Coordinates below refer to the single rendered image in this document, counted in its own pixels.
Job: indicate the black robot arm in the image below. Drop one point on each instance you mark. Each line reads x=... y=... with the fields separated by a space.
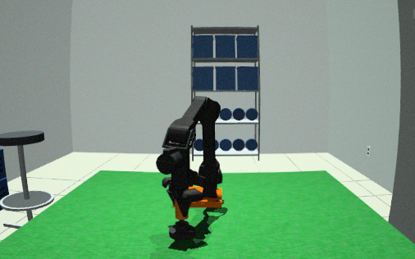
x=181 y=135

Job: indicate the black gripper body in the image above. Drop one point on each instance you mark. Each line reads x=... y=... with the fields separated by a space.
x=179 y=181

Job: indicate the orange knob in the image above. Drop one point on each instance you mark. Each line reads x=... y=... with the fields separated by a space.
x=178 y=212

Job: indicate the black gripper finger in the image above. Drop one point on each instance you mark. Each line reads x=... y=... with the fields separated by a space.
x=173 y=195
x=184 y=207

